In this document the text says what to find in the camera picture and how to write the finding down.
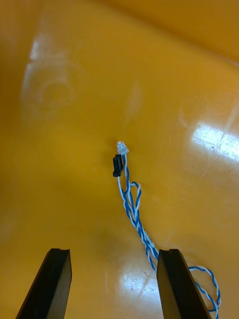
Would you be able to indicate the yellow-orange plastic bin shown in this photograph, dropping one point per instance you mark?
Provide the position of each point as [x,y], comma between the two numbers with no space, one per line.
[74,174]

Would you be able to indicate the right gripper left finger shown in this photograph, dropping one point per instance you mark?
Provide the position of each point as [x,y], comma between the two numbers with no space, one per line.
[49,286]

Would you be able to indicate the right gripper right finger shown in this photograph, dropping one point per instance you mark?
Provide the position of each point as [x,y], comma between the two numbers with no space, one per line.
[179,289]

